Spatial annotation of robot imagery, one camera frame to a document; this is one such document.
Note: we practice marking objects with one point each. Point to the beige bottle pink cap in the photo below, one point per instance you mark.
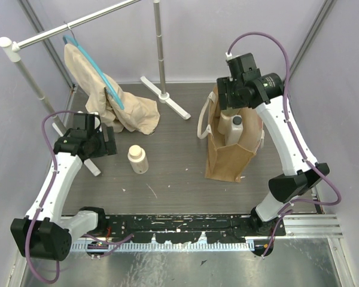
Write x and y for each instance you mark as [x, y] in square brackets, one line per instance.
[138, 159]

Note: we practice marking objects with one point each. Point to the cream bottle beige cap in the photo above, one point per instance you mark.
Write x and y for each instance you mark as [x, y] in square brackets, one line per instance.
[224, 122]

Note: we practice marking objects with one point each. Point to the yellow-green bottle cream cap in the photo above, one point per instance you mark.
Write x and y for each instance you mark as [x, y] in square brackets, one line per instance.
[229, 112]

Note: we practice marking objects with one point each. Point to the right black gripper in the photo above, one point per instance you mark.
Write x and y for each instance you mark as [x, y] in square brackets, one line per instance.
[224, 84]

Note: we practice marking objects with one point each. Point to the white square bottle black cap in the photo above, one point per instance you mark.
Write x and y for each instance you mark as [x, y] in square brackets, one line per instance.
[234, 130]

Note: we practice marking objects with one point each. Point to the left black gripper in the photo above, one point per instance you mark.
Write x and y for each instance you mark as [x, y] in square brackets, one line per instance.
[109, 140]

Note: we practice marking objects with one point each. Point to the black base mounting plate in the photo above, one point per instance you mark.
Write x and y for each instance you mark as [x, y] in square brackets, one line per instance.
[179, 229]

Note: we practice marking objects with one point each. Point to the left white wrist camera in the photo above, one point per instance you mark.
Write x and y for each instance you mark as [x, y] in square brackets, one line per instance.
[97, 121]

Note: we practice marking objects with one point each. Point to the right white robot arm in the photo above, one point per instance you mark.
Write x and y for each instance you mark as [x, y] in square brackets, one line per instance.
[246, 87]

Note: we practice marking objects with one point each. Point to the blue clothes hanger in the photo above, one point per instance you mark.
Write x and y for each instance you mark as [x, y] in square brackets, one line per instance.
[109, 87]

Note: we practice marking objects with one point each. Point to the beige cloth garment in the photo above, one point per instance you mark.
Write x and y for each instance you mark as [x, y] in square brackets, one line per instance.
[139, 113]

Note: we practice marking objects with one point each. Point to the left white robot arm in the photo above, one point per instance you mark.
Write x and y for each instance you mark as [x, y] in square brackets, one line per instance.
[42, 233]

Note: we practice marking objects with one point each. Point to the brown canvas bag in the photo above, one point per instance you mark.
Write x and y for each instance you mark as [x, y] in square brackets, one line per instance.
[227, 162]

